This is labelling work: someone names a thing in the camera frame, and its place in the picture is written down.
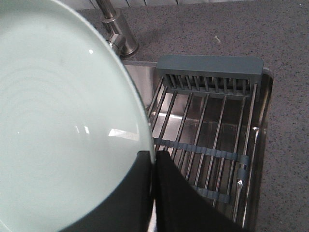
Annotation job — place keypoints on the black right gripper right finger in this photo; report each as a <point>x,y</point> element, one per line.
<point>179,208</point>

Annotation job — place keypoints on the white pleated curtain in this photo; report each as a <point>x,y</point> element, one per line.
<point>137,3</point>

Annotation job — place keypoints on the stainless steel faucet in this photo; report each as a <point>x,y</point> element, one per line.
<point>121,39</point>

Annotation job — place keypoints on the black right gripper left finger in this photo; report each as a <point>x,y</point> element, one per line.
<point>128,208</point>

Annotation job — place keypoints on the stainless steel sink basin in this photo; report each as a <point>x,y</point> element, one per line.
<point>258,145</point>

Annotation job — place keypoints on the mint green round plate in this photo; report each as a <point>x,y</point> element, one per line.
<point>71,118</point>

